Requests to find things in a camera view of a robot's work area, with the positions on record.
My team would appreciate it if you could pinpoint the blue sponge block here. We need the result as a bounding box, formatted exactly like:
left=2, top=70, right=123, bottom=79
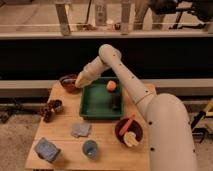
left=34, top=137, right=61, bottom=163

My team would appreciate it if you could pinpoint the dark block in tray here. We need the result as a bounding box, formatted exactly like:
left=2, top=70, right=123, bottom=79
left=112, top=94, right=121, bottom=110

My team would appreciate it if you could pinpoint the brown toy figure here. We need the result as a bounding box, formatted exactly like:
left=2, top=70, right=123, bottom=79
left=39, top=103, right=54, bottom=123

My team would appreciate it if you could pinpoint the green plastic tray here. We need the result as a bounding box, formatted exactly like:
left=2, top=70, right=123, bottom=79
left=79, top=77, right=124, bottom=120

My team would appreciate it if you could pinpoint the small metal cup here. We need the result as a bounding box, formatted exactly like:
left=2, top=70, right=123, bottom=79
left=52, top=99, right=63, bottom=113

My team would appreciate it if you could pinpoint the orange ball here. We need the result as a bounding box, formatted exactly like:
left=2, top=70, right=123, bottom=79
left=106, top=80, right=117, bottom=91

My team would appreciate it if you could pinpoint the dark maroon bowl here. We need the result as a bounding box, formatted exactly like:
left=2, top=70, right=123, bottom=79
left=115, top=118, right=143, bottom=147

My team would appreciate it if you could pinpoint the light blue cup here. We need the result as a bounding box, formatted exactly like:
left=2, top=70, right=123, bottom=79
left=82, top=140, right=98, bottom=159

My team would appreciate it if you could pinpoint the wooden table board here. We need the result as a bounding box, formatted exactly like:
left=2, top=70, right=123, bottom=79
left=25, top=82, right=150, bottom=171

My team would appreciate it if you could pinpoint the red bowl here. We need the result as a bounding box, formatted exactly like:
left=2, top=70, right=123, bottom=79
left=59, top=74, right=80, bottom=93

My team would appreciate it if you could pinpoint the yellow banana toy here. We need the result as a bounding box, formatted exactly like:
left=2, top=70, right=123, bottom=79
left=123, top=132, right=139, bottom=147

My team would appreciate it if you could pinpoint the orange carrot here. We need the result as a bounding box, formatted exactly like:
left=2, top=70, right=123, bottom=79
left=119, top=115, right=135, bottom=136

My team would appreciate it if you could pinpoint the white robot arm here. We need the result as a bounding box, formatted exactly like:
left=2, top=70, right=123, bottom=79
left=75, top=44, right=198, bottom=171

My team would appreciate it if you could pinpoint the grey blue cloth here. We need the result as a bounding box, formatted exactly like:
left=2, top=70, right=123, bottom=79
left=71, top=123, right=92, bottom=138

